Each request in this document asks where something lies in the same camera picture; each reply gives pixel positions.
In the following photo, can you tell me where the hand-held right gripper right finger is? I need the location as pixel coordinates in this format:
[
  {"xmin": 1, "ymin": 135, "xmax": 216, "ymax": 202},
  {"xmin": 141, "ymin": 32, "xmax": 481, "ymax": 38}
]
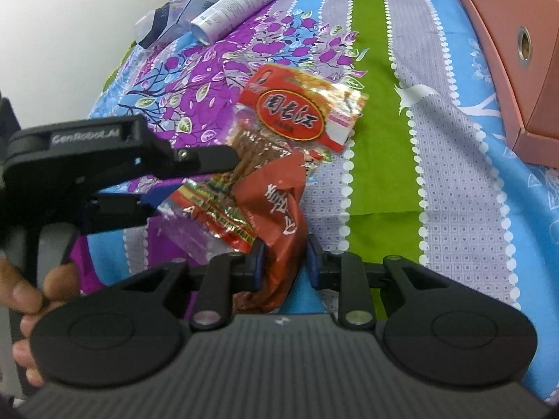
[{"xmin": 306, "ymin": 235, "xmax": 450, "ymax": 329}]

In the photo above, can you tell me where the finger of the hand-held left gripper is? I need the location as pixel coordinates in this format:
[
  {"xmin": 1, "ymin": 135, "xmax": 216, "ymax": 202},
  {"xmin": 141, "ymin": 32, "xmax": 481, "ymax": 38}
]
[
  {"xmin": 81, "ymin": 196, "xmax": 160, "ymax": 235},
  {"xmin": 175, "ymin": 145, "xmax": 240, "ymax": 179}
]

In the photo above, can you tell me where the clear red label snack packet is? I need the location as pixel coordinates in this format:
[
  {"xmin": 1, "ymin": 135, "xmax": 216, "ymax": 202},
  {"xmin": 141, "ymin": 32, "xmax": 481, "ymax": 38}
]
[{"xmin": 157, "ymin": 63, "xmax": 368, "ymax": 267}]

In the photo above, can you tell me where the person's left hand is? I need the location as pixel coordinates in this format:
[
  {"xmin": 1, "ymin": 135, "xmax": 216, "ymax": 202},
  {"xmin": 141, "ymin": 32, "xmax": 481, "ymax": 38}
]
[{"xmin": 0, "ymin": 257, "xmax": 82, "ymax": 385}]

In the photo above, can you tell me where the striped floral bedsheet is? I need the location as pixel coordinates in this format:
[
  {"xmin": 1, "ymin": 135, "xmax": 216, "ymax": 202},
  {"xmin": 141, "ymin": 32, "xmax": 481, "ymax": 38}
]
[{"xmin": 79, "ymin": 0, "xmax": 559, "ymax": 402}]

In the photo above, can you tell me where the pink cardboard box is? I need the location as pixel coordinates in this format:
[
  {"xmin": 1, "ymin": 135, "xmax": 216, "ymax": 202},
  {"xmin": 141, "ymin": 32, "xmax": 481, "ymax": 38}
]
[{"xmin": 452, "ymin": 0, "xmax": 559, "ymax": 167}]

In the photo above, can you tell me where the white spray can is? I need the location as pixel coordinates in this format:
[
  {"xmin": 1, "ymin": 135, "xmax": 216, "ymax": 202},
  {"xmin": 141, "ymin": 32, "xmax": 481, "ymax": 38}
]
[{"xmin": 191, "ymin": 0, "xmax": 292, "ymax": 45}]

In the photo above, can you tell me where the dark red snack packet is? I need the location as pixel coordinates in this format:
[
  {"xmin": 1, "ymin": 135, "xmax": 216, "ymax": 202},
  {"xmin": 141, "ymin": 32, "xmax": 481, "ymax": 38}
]
[{"xmin": 231, "ymin": 153, "xmax": 308, "ymax": 313}]

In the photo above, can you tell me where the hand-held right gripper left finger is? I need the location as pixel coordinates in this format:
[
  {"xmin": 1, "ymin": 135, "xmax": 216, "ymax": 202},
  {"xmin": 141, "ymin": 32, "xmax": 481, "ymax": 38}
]
[{"xmin": 123, "ymin": 240, "xmax": 266, "ymax": 331}]

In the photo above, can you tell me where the purple clear plastic bag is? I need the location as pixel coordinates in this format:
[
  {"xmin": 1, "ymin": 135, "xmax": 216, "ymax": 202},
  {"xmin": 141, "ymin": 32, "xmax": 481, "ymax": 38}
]
[{"xmin": 133, "ymin": 0, "xmax": 267, "ymax": 50}]

